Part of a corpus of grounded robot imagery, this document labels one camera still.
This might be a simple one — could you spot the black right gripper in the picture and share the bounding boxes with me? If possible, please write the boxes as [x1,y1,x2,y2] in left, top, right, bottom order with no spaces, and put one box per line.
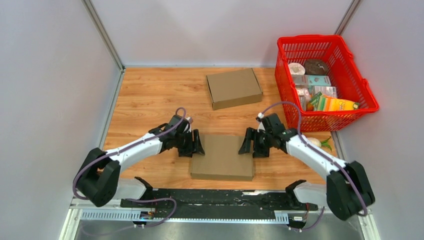
[237,128,272,159]

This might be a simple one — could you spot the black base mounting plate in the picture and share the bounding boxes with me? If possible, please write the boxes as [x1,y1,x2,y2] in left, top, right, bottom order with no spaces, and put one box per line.
[120,188,318,220]

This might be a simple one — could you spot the brown cardboard sheet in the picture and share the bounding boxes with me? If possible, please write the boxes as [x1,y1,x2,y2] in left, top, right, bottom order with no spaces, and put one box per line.
[190,134,255,182]

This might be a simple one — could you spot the green leafy item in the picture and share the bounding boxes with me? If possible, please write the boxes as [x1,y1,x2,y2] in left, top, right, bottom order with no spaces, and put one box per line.
[320,136,333,151]

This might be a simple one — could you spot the brown cardboard box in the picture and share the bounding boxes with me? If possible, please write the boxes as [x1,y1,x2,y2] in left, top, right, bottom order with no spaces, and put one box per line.
[206,68,263,111]

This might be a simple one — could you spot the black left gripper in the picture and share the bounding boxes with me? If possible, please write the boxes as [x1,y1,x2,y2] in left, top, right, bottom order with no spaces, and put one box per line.
[174,129,206,158]

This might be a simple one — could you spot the red plastic basket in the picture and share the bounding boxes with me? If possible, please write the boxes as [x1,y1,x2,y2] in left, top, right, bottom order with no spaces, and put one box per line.
[275,35,379,132]

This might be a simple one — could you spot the white egg-shaped object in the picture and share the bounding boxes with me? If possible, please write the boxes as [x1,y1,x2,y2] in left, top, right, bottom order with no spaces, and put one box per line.
[307,137,322,148]

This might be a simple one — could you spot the green product box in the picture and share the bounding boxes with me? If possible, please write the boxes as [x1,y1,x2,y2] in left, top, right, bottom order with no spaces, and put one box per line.
[306,92,322,112]

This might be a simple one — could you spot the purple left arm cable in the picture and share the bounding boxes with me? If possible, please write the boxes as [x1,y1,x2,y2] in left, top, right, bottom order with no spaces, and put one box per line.
[72,106,188,233]

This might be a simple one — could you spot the pink white product box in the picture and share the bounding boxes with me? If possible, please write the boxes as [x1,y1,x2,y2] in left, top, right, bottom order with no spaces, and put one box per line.
[296,86,338,111]

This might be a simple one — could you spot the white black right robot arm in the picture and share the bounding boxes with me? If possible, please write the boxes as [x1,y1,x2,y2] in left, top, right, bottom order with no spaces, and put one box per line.
[238,113,376,221]

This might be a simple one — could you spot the aluminium rail frame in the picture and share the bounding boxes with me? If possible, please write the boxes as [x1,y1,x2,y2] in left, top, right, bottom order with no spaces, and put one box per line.
[60,199,381,240]

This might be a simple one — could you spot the white round container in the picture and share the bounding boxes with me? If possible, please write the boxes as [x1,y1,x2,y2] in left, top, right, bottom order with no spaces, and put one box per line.
[288,62,306,75]

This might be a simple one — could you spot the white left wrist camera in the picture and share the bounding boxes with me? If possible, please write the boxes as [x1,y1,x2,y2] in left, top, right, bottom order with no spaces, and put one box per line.
[185,116,193,128]

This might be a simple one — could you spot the orange yellow product box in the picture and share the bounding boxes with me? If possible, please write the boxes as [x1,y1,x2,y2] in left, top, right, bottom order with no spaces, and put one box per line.
[316,96,360,112]

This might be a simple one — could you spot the teal product box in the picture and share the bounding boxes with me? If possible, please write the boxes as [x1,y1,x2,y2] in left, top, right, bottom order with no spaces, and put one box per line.
[291,75,332,88]

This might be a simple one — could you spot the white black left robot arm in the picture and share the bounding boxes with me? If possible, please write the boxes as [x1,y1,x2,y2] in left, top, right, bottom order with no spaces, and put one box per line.
[73,114,205,208]

